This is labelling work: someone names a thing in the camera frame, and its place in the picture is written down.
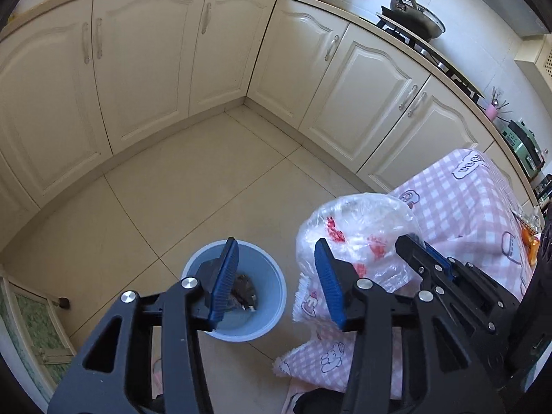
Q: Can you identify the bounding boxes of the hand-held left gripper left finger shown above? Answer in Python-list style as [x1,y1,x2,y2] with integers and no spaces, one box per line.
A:
[47,237,239,414]

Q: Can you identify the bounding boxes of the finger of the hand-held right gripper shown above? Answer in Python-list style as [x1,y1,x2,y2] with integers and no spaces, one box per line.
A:
[420,240,518,337]
[396,234,514,380]

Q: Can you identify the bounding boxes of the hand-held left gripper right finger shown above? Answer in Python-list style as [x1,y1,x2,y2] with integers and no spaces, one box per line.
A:
[314,238,505,414]

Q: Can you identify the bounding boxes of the clear red-printed plastic bag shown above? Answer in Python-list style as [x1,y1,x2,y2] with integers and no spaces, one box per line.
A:
[297,194,421,296]

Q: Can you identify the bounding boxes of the blue plastic waste bin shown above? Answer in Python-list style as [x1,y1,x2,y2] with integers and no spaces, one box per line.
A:
[181,238,288,343]

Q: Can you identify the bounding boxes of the dark crumpled wrapper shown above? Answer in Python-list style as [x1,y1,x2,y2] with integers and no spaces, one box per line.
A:
[230,272,260,312]

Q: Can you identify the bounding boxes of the pink checked tablecloth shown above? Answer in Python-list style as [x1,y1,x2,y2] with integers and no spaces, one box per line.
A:
[273,148,540,403]

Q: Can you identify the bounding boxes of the orange snack packet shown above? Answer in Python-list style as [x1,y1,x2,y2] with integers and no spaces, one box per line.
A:
[519,224,541,265]

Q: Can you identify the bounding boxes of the black shoe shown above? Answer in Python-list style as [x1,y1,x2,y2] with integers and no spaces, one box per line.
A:
[292,390,346,414]

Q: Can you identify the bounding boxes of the black kitchen appliance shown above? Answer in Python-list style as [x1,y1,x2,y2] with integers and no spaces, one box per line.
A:
[532,172,552,204]

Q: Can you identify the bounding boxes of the green countertop oven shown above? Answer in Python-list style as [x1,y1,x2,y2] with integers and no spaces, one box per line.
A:
[504,119,545,178]

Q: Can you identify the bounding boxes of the pink utensil holder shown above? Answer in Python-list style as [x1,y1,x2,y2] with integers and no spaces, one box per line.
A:
[484,87,513,120]

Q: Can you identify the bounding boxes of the black gas stove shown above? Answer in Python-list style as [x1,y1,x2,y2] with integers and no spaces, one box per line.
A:
[374,11,484,105]

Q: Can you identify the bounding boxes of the patterned glass door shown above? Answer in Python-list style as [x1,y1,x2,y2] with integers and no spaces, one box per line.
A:
[0,267,79,400]

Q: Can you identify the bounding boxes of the cream kitchen base cabinets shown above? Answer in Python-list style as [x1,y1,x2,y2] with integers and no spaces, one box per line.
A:
[0,0,540,242]

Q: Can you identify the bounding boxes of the black frying pan with lid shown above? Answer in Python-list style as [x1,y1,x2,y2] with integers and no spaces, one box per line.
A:
[378,0,446,40]

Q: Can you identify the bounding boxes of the cream lattice wall cabinet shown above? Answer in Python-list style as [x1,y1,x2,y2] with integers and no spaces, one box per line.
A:
[514,34,552,110]

